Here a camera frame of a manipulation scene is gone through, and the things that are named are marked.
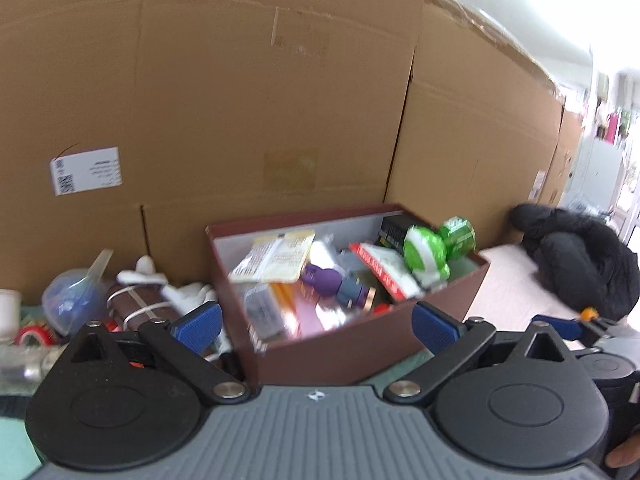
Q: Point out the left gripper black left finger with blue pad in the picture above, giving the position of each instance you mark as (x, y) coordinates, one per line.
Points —
(94, 411)

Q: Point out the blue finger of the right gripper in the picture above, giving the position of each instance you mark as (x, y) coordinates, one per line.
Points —
(567, 328)

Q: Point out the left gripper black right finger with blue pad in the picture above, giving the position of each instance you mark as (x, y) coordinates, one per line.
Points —
(514, 401)

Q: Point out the green mosquito repellent plug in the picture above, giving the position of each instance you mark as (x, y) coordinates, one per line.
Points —
(427, 253)

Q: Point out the red white printed packet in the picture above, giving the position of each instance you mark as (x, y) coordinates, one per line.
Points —
(390, 269)

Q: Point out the black jacket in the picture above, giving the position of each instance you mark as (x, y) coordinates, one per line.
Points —
(579, 259)

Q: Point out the orange silicone brush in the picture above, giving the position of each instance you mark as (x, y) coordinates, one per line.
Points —
(128, 343)

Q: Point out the red tape roll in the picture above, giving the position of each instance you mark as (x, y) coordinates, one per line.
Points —
(35, 335)

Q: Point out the brown striped pouch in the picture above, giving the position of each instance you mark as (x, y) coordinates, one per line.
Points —
(130, 306)

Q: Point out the clear glass bottle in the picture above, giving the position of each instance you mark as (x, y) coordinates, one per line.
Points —
(24, 367)

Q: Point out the clear plastic funnel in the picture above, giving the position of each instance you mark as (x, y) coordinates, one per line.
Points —
(77, 296)

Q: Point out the teal table cloth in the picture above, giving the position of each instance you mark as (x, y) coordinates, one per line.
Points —
(18, 458)

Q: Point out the purple toy figure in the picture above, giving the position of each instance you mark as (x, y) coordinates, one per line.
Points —
(346, 291)

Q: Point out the yellow white sachet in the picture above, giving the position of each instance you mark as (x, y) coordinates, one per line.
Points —
(275, 258)

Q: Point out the white shipping label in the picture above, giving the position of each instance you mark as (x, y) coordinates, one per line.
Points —
(86, 171)

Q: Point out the large brown cardboard box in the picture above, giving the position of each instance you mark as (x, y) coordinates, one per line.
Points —
(231, 109)

